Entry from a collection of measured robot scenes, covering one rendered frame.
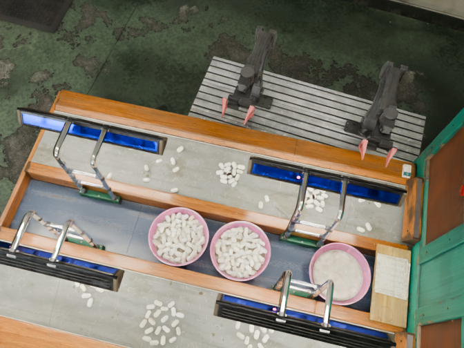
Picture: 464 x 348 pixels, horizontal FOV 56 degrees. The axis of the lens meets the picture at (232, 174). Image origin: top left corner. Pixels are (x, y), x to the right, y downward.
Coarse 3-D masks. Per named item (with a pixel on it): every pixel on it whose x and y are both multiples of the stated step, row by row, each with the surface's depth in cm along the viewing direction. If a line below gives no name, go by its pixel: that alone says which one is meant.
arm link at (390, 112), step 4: (388, 104) 177; (376, 108) 188; (388, 108) 176; (392, 108) 176; (376, 112) 185; (380, 112) 184; (384, 112) 175; (388, 112) 175; (392, 112) 176; (396, 112) 176; (376, 116) 186; (380, 116) 179; (384, 116) 175; (388, 116) 175; (392, 116) 175; (396, 116) 175; (380, 120) 179
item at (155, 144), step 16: (32, 112) 179; (48, 112) 184; (48, 128) 182; (80, 128) 179; (96, 128) 178; (112, 128) 177; (112, 144) 181; (128, 144) 179; (144, 144) 178; (160, 144) 176
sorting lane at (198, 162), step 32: (128, 128) 219; (32, 160) 211; (64, 160) 211; (128, 160) 212; (192, 160) 213; (224, 160) 213; (192, 192) 206; (224, 192) 207; (256, 192) 207; (288, 192) 207; (320, 192) 208; (352, 224) 202; (384, 224) 202
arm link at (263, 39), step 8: (256, 32) 202; (264, 32) 199; (272, 32) 199; (256, 40) 206; (264, 40) 197; (272, 40) 203; (256, 48) 195; (264, 48) 197; (256, 56) 194; (256, 64) 192; (256, 72) 190
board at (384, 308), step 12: (384, 252) 193; (396, 252) 193; (408, 252) 193; (372, 288) 187; (408, 288) 187; (372, 300) 185; (384, 300) 185; (396, 300) 185; (372, 312) 183; (384, 312) 183; (396, 312) 183; (396, 324) 181
